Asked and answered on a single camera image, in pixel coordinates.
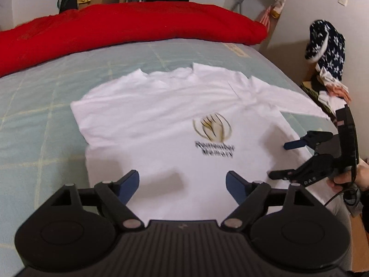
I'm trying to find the person's grey trousers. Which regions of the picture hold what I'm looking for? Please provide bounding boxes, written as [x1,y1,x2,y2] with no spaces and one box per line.
[325,201,353,277]

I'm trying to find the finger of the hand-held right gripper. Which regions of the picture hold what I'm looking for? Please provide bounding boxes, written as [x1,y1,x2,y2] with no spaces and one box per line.
[284,131,334,151]
[268,154,335,183]

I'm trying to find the red quilt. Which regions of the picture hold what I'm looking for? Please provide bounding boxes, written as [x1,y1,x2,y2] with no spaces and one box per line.
[0,1,268,77]

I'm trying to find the person's right hand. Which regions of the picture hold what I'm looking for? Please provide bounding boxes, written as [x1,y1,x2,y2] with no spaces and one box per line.
[327,164,361,193]

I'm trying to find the person's black jacket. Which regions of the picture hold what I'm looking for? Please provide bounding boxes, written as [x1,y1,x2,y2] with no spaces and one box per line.
[357,187,369,233]

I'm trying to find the person's right forearm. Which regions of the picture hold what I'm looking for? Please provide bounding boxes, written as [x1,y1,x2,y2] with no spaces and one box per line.
[353,159,369,194]

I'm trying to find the navy star-printed garment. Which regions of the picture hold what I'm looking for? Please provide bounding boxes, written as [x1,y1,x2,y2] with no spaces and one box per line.
[305,19,347,82]

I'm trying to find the white printed t-shirt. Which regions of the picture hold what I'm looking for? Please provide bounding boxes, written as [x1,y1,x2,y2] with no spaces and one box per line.
[70,62,347,223]

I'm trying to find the pink striped curtain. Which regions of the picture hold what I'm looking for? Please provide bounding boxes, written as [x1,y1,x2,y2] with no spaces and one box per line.
[259,0,295,34]

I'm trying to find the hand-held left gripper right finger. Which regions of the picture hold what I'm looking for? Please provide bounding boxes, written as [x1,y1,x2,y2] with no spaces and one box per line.
[222,171,315,232]

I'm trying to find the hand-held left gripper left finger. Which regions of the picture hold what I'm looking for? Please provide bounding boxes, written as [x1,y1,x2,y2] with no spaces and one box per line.
[51,170,145,232]

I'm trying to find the black cable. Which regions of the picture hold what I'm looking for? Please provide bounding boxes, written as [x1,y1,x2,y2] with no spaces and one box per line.
[324,189,351,209]

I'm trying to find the pile of mixed clothes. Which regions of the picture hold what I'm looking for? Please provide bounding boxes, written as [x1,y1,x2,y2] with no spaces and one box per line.
[301,66,351,116]

